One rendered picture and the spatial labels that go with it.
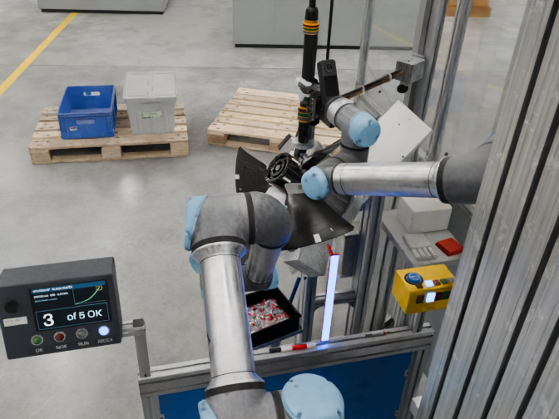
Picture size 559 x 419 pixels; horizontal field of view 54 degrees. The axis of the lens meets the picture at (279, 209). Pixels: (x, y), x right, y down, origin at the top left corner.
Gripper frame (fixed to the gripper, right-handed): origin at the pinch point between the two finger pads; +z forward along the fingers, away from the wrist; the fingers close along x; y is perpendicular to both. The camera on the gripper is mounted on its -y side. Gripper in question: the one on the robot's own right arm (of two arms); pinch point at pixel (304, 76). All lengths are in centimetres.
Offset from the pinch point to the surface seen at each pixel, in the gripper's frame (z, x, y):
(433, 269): -40, 26, 48
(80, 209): 202, -60, 156
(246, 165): 32, -5, 45
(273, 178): 7.2, -5.5, 36.4
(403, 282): -41, 15, 49
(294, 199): -7.1, -4.6, 36.3
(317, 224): -20.2, -3.2, 37.5
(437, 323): -7, 71, 118
